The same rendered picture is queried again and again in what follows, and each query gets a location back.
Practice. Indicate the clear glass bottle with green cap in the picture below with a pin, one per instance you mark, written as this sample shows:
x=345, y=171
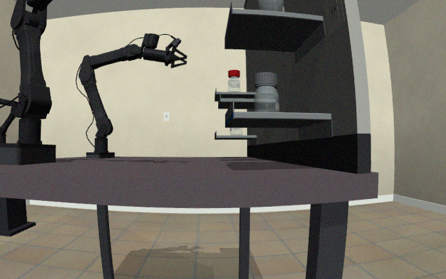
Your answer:
x=271, y=5

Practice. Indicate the white bottle with yellow cap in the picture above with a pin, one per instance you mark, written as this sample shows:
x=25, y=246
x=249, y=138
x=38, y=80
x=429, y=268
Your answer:
x=236, y=131

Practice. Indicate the clear bottle with red cap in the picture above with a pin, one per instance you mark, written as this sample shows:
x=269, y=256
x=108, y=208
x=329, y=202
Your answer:
x=234, y=81

